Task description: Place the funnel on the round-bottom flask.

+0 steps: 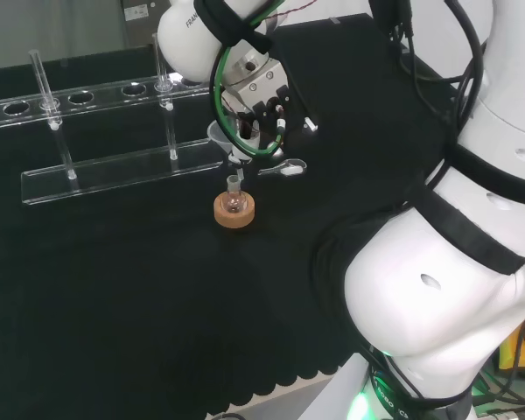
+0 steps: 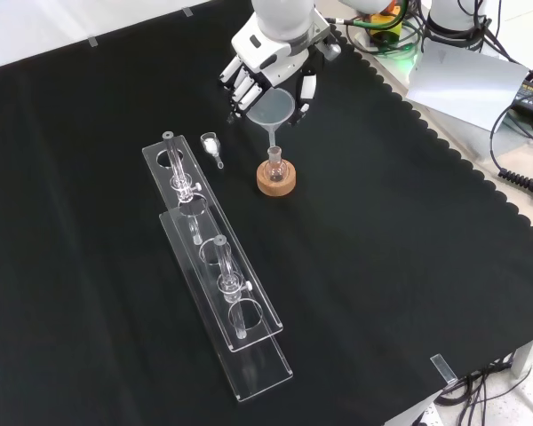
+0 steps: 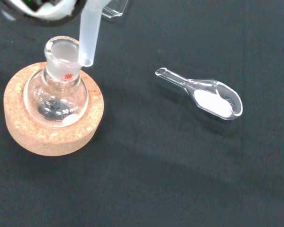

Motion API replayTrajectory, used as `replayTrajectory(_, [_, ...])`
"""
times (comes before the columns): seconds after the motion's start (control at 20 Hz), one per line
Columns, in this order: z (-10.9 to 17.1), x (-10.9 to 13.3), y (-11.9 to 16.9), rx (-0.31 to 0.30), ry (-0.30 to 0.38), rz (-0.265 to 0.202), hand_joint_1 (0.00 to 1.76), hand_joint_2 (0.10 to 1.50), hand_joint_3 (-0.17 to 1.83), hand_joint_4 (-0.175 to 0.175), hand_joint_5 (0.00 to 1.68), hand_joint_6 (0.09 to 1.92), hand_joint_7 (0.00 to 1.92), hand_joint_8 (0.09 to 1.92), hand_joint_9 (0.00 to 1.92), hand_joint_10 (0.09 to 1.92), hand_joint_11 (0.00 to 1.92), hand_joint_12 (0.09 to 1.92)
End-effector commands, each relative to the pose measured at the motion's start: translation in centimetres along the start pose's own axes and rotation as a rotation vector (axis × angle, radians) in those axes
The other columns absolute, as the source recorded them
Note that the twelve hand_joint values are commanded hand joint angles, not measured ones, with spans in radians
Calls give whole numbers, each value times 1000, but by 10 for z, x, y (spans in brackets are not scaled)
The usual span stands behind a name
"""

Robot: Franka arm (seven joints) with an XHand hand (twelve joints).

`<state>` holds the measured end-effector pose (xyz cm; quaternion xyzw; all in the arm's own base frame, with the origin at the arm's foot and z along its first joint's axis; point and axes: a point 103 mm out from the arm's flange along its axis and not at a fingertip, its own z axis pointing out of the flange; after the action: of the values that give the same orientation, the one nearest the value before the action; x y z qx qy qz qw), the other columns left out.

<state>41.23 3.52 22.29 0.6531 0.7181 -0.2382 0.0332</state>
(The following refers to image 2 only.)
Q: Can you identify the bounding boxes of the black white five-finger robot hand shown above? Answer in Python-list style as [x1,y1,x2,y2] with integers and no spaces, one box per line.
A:
[217,15,343,128]

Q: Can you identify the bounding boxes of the translucent plastic funnel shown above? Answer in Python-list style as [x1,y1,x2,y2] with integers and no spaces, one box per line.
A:
[247,87,296,152]

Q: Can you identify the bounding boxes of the glass weighing funnel with powder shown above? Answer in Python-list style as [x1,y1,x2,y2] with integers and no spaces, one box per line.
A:
[199,131,226,170]

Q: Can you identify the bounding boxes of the glass round-bottom flask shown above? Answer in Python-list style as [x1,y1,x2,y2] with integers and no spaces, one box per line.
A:
[266,146,288,183]

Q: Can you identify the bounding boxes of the clear acrylic funnel stand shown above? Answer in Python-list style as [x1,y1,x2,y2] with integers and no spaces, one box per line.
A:
[140,130,293,404]

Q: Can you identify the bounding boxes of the yellow stop button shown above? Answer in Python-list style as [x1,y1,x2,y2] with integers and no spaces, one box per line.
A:
[367,12,403,46]

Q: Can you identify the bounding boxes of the pale grey board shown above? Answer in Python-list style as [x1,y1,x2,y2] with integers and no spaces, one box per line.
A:
[405,38,531,132]

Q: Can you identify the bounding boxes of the black bench cloth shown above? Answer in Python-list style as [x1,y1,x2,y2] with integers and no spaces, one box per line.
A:
[0,0,533,426]

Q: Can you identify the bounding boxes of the green cable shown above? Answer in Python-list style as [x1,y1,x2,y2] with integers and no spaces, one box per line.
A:
[346,12,424,58]

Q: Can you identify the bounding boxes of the cork ring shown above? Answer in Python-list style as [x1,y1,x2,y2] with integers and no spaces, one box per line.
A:
[256,162,298,198]

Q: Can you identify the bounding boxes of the black cable with ribbed plug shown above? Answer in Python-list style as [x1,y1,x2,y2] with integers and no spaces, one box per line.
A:
[488,104,533,208]

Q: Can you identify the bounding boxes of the black cable bundle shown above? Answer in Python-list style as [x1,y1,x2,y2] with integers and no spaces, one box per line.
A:
[434,359,516,426]

